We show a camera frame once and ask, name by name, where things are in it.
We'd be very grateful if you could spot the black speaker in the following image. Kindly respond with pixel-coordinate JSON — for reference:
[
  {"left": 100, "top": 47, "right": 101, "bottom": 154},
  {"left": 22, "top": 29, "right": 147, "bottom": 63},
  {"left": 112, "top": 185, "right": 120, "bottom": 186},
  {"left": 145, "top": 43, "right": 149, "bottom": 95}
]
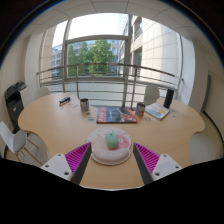
[{"left": 163, "top": 88, "right": 175, "bottom": 109}]

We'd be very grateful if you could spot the pink and white mouse pad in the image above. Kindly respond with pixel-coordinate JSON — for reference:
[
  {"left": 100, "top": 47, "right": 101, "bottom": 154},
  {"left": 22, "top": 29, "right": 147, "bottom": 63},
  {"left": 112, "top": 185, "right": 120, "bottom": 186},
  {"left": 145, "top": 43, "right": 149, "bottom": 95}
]
[{"left": 86, "top": 126, "right": 133, "bottom": 166}]

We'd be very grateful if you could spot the grey-green door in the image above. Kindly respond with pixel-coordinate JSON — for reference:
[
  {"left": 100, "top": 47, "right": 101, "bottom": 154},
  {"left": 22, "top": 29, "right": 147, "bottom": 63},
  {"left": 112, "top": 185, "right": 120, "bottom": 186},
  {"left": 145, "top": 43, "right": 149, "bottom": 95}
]
[{"left": 199, "top": 74, "right": 212, "bottom": 114}]

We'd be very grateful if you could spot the white chair with wooden legs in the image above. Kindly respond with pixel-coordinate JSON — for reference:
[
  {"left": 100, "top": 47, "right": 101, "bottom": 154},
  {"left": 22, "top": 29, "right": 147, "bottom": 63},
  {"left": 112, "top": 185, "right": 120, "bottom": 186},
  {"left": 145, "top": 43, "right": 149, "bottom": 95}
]
[{"left": 0, "top": 120, "right": 44, "bottom": 166}]

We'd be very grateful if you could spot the metal balcony railing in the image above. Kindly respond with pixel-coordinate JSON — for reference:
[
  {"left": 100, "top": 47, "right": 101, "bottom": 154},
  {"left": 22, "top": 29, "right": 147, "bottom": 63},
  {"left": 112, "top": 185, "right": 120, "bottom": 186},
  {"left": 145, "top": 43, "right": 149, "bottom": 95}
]
[{"left": 36, "top": 62, "right": 184, "bottom": 108}]

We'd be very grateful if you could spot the red and dark magazine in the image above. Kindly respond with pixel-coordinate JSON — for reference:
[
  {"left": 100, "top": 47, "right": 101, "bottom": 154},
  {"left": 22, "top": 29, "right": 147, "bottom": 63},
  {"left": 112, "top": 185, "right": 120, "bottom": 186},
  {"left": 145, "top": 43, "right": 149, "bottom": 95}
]
[{"left": 96, "top": 106, "right": 138, "bottom": 125}]

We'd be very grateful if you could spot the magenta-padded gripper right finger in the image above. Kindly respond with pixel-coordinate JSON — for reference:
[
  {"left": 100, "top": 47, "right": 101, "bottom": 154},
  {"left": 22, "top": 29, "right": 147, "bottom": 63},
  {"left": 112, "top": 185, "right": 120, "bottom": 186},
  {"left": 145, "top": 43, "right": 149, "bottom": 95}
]
[{"left": 132, "top": 142, "right": 184, "bottom": 186}]

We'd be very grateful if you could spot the printed mug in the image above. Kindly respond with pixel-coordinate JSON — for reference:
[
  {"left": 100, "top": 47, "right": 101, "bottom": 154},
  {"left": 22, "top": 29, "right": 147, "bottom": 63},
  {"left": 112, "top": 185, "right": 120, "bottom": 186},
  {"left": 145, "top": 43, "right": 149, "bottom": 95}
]
[
  {"left": 79, "top": 97, "right": 90, "bottom": 112},
  {"left": 135, "top": 101, "right": 146, "bottom": 117}
]

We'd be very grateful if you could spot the mint green computer mouse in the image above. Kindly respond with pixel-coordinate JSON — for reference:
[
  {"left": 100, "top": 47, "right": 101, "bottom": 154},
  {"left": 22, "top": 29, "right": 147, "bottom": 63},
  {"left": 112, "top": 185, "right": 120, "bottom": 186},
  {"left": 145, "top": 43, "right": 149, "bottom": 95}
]
[{"left": 105, "top": 131, "right": 120, "bottom": 150}]

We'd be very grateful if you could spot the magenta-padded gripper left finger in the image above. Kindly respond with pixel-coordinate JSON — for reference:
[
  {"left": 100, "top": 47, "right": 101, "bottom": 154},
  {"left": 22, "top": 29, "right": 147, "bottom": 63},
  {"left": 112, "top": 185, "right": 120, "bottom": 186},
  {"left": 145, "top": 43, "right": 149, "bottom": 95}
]
[{"left": 39, "top": 142, "right": 93, "bottom": 186}]

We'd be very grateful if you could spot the dark blue stapler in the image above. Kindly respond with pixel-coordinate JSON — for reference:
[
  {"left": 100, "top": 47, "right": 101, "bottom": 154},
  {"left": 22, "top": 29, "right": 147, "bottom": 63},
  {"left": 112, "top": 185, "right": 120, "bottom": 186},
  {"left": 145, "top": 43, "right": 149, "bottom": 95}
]
[{"left": 58, "top": 96, "right": 72, "bottom": 107}]

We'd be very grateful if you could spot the black office printer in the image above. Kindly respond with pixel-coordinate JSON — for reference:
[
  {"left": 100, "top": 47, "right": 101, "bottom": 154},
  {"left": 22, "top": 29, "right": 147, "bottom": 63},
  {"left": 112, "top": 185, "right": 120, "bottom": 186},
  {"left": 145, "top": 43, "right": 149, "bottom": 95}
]
[{"left": 3, "top": 80, "right": 33, "bottom": 134}]

